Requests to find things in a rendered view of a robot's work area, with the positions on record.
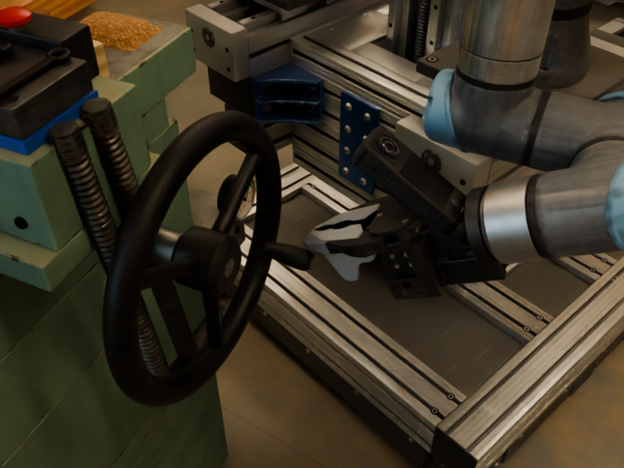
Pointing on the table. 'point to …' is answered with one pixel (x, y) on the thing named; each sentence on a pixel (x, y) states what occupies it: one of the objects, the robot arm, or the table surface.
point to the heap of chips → (120, 30)
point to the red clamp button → (15, 17)
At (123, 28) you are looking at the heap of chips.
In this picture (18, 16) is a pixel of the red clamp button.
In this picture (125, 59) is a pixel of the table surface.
